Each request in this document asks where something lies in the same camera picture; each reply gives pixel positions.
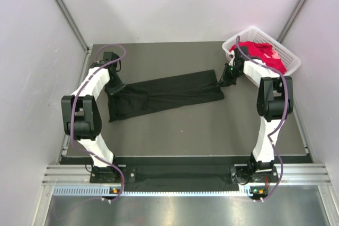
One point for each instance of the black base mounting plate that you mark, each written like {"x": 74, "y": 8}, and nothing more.
{"x": 192, "y": 177}

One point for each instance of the red t shirt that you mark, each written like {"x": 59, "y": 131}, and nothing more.
{"x": 261, "y": 56}

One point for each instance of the black t shirt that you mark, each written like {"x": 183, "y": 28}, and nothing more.
{"x": 162, "y": 94}

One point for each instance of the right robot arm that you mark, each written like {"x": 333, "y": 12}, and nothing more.
{"x": 274, "y": 103}

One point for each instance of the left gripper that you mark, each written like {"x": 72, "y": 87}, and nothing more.
{"x": 112, "y": 90}

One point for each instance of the slotted cable duct rail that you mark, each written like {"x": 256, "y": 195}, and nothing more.
{"x": 109, "y": 191}

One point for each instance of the left aluminium frame post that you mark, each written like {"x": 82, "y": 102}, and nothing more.
{"x": 71, "y": 23}

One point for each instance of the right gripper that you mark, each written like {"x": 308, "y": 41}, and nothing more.
{"x": 225, "y": 80}

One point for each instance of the right aluminium frame post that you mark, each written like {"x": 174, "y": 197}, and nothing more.
{"x": 300, "y": 4}

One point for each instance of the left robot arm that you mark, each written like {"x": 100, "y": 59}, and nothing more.
{"x": 81, "y": 118}

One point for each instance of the aluminium frame post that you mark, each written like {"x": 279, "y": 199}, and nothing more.
{"x": 300, "y": 4}
{"x": 71, "y": 23}

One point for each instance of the white plastic basket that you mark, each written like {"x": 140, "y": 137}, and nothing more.
{"x": 254, "y": 34}

